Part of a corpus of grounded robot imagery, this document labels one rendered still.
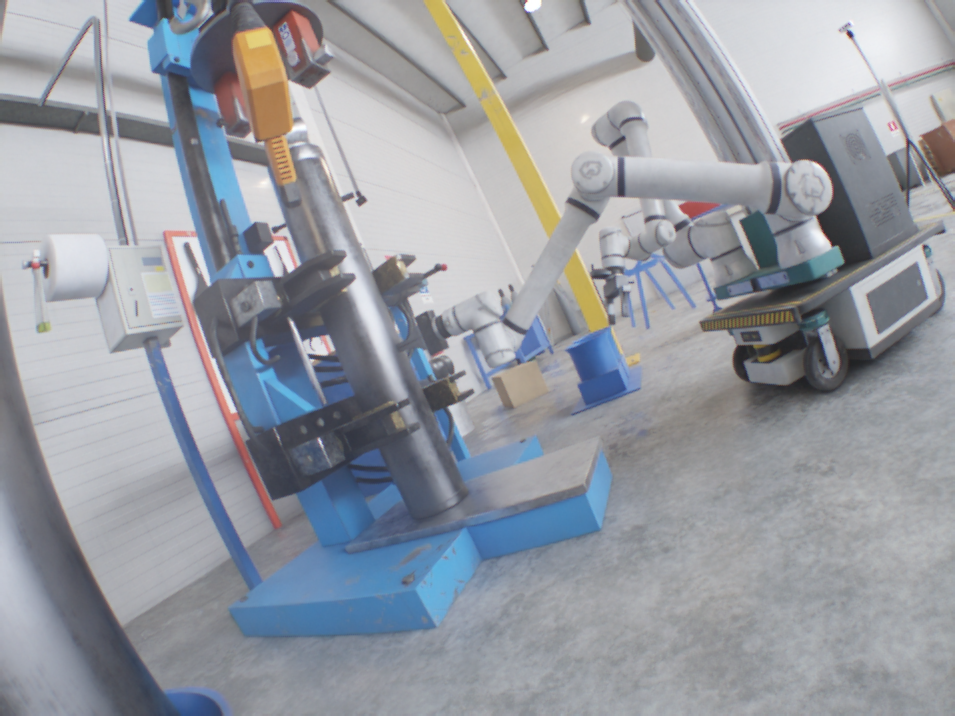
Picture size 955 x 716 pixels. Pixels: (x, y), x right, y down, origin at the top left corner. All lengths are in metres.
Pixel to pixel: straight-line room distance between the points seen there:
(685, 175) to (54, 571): 1.41
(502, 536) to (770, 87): 12.90
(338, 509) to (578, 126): 11.76
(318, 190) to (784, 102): 12.58
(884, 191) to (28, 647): 2.18
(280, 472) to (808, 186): 1.67
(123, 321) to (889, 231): 2.85
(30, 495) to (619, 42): 13.58
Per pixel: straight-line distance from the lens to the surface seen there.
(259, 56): 0.80
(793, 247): 1.60
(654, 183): 1.36
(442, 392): 1.70
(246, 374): 1.51
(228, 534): 2.10
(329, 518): 1.86
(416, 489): 1.55
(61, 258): 2.05
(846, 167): 1.88
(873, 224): 1.89
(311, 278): 1.44
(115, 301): 2.11
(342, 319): 1.54
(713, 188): 1.38
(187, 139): 2.08
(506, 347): 1.40
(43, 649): 0.38
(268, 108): 0.78
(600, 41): 13.65
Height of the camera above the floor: 0.56
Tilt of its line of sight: level
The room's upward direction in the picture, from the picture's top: 24 degrees counter-clockwise
